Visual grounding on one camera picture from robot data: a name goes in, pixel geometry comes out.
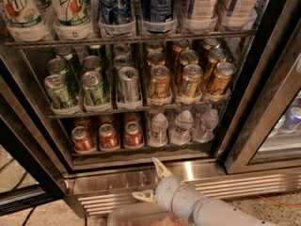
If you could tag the gold can front middle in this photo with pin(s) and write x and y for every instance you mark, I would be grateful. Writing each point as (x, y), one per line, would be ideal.
(190, 80)

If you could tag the blue pepsi bottle right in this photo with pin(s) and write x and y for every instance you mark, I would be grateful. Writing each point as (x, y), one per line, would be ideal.
(158, 15)

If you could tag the clear plastic container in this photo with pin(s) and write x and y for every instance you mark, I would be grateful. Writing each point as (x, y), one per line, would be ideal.
(143, 214)

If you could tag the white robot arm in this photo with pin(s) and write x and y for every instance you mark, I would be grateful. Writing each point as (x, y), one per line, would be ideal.
(214, 212)

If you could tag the glass fridge door right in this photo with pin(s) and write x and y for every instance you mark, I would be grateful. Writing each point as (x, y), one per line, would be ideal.
(255, 149)

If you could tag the upper wire shelf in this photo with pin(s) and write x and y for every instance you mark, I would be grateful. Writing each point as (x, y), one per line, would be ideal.
(135, 39)

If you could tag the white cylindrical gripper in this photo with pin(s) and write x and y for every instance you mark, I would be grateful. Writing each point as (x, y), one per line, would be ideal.
(166, 191)

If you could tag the middle wire shelf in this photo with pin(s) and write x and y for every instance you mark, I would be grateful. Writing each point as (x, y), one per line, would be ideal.
(139, 109)

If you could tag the white bottle right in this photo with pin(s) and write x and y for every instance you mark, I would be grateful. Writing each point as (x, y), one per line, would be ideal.
(234, 14)

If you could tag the silver can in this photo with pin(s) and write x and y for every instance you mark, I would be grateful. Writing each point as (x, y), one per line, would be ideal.
(128, 78)
(122, 61)

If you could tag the blue can behind glass door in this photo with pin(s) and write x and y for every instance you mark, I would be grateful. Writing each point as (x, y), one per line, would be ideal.
(292, 120)

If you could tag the gold can front right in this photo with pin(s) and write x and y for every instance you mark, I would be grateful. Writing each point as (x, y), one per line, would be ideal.
(220, 78)

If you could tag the clear water bottle left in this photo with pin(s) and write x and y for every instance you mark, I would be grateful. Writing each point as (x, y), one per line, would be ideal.
(159, 125)

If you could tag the clear water bottle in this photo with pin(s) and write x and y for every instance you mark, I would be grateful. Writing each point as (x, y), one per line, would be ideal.
(208, 122)
(159, 125)
(183, 125)

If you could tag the open fridge door left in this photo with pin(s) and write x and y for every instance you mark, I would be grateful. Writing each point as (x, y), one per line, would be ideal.
(17, 139)

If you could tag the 7up bottle far left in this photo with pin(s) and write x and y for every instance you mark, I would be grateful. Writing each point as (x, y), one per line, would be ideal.
(24, 20)

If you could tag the green can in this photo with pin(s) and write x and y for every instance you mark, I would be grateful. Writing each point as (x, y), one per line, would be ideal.
(92, 63)
(59, 93)
(94, 89)
(59, 66)

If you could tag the blue pepsi bottle left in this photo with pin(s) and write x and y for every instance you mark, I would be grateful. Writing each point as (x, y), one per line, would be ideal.
(116, 17)

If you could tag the green can front right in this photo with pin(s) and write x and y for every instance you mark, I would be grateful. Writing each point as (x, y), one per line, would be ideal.
(94, 89)

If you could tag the clear water bottle right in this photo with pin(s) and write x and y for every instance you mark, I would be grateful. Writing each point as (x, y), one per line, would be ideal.
(208, 122)

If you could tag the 7up bottle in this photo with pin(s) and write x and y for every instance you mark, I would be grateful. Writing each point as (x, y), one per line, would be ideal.
(24, 20)
(72, 19)

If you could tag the red coke can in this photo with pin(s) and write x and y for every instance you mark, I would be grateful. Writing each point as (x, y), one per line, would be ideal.
(83, 121)
(108, 139)
(107, 119)
(132, 116)
(133, 135)
(82, 140)

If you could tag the gold can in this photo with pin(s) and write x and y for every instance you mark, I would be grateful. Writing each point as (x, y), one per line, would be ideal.
(159, 82)
(188, 57)
(220, 78)
(190, 80)
(214, 56)
(156, 58)

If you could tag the gold can front left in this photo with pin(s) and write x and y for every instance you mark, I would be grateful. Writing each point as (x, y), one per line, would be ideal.
(159, 82)

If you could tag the green can front left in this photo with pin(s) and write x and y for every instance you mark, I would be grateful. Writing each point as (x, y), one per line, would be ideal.
(59, 93)

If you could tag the white bottle left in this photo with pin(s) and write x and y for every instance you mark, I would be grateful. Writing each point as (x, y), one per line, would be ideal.
(198, 15)

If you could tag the blue pepsi bottle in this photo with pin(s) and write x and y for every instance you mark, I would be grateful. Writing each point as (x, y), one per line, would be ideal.
(158, 15)
(116, 17)

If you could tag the white bottle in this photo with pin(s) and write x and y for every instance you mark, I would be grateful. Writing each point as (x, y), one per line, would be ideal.
(234, 14)
(198, 15)

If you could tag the wire shelf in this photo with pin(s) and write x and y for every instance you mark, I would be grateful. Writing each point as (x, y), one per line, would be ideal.
(135, 39)
(139, 109)

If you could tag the silver can front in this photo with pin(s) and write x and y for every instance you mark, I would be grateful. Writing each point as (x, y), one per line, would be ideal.
(128, 78)

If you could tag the clear water bottle middle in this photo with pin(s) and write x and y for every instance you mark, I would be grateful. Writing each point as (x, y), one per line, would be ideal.
(183, 125)

